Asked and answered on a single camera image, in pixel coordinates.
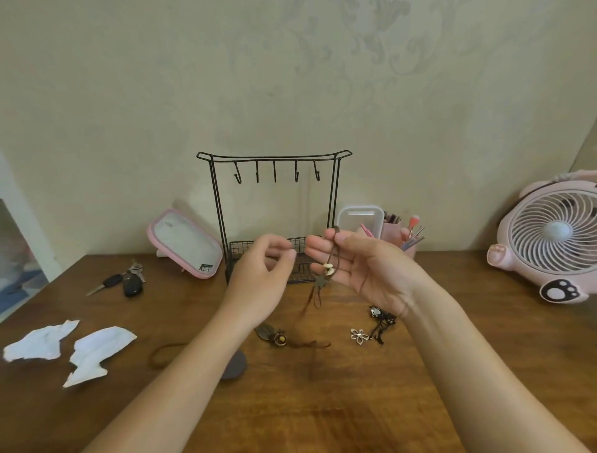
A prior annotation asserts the person's right hand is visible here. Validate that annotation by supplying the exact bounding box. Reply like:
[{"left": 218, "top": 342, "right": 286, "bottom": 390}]
[{"left": 303, "top": 227, "right": 437, "bottom": 323}]

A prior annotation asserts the person's left hand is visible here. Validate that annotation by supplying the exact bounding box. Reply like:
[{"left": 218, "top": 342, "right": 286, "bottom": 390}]
[{"left": 219, "top": 233, "right": 298, "bottom": 335}]

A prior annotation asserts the brown cord shell star necklace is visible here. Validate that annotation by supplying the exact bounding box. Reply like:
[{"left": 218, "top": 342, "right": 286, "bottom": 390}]
[{"left": 298, "top": 226, "right": 344, "bottom": 318}]

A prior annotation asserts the black cord flower pendant necklace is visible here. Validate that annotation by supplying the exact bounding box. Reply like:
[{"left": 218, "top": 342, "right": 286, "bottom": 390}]
[{"left": 349, "top": 304, "right": 398, "bottom": 346}]

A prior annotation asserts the black wire jewelry stand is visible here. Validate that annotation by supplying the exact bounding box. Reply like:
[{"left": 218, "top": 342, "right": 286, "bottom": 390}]
[{"left": 196, "top": 149, "right": 353, "bottom": 286}]

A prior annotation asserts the brown cord ring pendant necklace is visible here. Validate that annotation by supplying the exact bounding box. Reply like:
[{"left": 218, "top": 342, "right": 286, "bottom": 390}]
[{"left": 148, "top": 343, "right": 247, "bottom": 380}]

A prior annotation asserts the person's right forearm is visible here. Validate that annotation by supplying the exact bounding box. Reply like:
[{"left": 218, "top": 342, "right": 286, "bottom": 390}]
[{"left": 403, "top": 275, "right": 591, "bottom": 453}]

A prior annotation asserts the person's left forearm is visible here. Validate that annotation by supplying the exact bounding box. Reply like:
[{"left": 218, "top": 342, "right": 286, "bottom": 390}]
[{"left": 83, "top": 307, "right": 255, "bottom": 453}]

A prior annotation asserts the pink brush holder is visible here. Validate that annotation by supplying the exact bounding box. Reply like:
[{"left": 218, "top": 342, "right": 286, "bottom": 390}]
[{"left": 381, "top": 222, "right": 417, "bottom": 260}]

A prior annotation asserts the clear plastic container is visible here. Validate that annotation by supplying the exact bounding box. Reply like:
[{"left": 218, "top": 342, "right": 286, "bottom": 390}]
[{"left": 335, "top": 204, "right": 386, "bottom": 241}]

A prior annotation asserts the pink framed table mirror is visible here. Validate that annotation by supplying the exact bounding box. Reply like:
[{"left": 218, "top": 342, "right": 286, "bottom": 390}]
[{"left": 147, "top": 208, "right": 224, "bottom": 281}]

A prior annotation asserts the black headed car key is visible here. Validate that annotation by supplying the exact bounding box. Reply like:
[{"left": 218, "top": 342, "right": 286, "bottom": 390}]
[{"left": 86, "top": 274, "right": 124, "bottom": 297}]

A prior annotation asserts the white crumpled paper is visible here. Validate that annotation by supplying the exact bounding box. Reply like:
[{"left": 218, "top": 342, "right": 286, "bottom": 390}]
[
  {"left": 2, "top": 319, "right": 81, "bottom": 363},
  {"left": 63, "top": 326, "right": 138, "bottom": 389}
]

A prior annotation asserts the pink pig shaped desk fan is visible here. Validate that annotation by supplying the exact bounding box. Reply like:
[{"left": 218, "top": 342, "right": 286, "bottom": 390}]
[{"left": 486, "top": 170, "right": 597, "bottom": 305}]

